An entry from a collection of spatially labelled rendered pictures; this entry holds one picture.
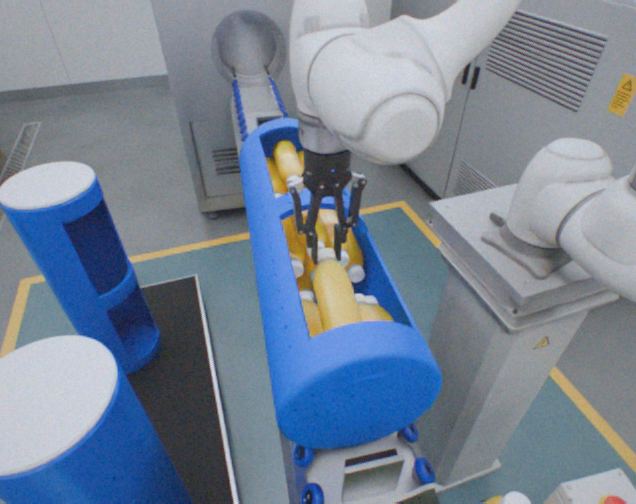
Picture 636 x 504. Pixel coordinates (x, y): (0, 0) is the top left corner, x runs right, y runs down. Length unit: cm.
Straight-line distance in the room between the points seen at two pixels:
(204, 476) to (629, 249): 147
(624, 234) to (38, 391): 108
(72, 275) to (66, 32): 413
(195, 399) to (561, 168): 155
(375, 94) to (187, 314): 190
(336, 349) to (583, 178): 61
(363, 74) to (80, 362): 78
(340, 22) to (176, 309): 186
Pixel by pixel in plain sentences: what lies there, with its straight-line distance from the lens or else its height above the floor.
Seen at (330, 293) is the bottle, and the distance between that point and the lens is 73.
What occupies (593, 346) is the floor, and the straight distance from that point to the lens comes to 257.
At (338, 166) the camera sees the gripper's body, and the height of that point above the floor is 143.
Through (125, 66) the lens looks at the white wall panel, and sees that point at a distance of 556.
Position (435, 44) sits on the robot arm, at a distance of 46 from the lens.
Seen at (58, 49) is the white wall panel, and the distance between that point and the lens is 559.
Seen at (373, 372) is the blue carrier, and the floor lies 118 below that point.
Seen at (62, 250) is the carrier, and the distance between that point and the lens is 159.
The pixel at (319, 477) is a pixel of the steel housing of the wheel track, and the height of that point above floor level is 93.
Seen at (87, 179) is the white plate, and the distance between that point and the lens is 157.
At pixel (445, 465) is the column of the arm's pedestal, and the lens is 175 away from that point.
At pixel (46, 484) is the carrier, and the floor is 97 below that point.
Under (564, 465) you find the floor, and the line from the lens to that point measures 212.
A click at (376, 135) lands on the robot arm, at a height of 157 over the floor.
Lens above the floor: 174
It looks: 41 degrees down
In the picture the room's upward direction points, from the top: straight up
